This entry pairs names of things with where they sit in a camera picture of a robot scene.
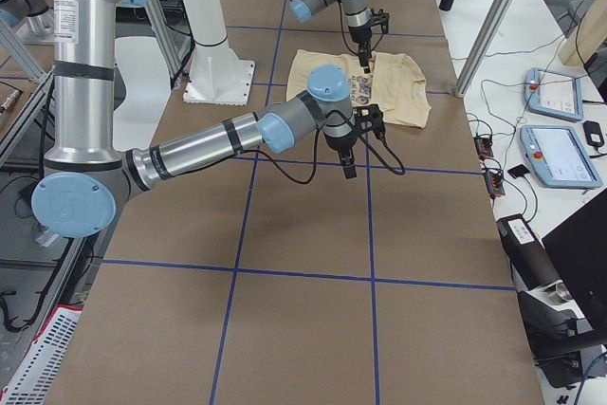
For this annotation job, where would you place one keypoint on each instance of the aluminium frame post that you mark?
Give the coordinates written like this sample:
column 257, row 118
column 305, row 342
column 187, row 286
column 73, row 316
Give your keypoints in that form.
column 493, row 20

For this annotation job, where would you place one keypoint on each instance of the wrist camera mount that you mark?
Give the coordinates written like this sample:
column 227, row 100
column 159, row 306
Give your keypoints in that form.
column 370, row 119
column 380, row 19

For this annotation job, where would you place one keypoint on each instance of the black box white label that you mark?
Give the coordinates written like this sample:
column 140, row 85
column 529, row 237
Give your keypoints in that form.
column 526, row 252

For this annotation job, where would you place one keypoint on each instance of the cream long-sleeve printed shirt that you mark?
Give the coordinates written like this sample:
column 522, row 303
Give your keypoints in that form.
column 395, row 83

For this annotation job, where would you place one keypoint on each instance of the far teach pendant tablet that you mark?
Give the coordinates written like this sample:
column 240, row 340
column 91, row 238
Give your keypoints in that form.
column 553, row 94

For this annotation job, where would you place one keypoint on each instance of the near teach pendant tablet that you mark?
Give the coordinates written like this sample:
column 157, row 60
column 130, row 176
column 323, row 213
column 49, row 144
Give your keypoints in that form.
column 557, row 157

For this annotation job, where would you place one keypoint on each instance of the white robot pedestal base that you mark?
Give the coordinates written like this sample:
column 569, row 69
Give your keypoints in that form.
column 216, row 74

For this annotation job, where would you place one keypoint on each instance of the black monitor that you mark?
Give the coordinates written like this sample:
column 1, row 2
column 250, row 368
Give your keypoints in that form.
column 577, row 249

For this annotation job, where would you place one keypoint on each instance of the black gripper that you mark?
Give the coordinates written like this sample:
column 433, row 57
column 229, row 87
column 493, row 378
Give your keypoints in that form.
column 340, row 143
column 359, row 33

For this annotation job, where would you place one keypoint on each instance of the white plastic basket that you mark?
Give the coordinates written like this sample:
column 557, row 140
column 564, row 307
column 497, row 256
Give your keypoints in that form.
column 38, row 370

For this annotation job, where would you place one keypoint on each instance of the teach pendant tablet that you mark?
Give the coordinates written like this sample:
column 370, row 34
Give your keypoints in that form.
column 557, row 157
column 553, row 94

